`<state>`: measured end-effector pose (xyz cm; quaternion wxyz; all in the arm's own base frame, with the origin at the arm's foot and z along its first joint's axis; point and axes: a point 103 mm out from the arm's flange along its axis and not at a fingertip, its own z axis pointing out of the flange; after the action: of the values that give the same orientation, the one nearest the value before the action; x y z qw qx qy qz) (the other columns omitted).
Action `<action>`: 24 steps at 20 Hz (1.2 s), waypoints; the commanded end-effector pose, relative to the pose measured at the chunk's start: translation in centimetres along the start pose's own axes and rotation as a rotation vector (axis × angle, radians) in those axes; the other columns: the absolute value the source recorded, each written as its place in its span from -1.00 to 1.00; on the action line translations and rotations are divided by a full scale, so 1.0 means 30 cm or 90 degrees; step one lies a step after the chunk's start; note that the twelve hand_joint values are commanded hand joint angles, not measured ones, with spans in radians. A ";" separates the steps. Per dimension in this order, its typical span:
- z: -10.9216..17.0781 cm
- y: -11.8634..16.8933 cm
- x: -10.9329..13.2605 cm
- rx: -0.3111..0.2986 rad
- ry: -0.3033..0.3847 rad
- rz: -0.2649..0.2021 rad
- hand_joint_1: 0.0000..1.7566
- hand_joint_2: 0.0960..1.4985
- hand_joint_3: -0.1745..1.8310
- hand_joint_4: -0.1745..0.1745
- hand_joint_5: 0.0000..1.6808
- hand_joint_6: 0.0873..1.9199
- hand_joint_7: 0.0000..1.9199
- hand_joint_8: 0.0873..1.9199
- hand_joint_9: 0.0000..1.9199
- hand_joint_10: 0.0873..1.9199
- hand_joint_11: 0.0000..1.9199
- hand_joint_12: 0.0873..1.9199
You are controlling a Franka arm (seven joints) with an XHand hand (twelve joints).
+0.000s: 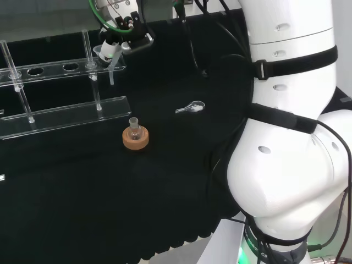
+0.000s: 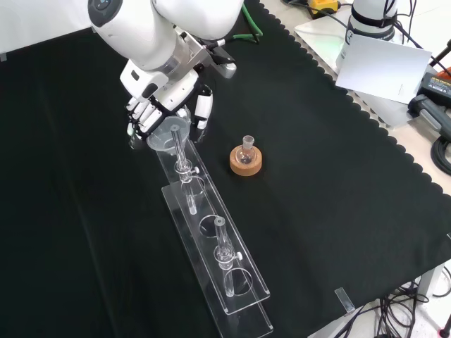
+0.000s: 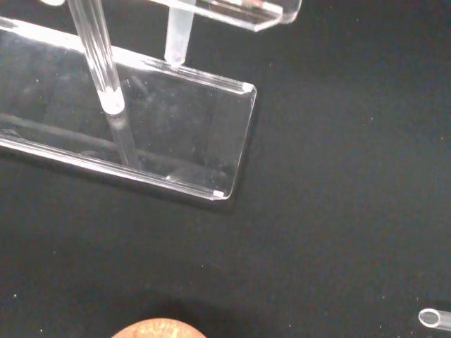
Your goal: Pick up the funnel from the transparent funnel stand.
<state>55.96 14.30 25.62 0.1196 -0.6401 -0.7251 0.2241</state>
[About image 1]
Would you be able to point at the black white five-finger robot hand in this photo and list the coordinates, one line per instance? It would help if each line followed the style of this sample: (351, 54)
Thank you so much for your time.
(110, 50)

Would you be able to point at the translucent plastic funnel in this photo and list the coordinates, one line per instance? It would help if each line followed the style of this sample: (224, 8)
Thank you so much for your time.
(111, 78)

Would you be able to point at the clear acrylic funnel stand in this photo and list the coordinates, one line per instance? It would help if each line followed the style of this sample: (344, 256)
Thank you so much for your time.
(68, 115)

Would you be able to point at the glass weighing funnel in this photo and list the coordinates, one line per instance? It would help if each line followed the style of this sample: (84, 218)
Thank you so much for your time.
(195, 107)

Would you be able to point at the small glass round-bottom flask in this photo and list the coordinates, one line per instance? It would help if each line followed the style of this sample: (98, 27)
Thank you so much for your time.
(134, 133)

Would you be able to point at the black bench cloth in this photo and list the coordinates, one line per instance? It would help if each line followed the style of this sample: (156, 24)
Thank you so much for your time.
(110, 192)

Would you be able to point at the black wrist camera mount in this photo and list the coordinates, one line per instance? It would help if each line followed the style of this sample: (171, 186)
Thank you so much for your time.
(140, 41)

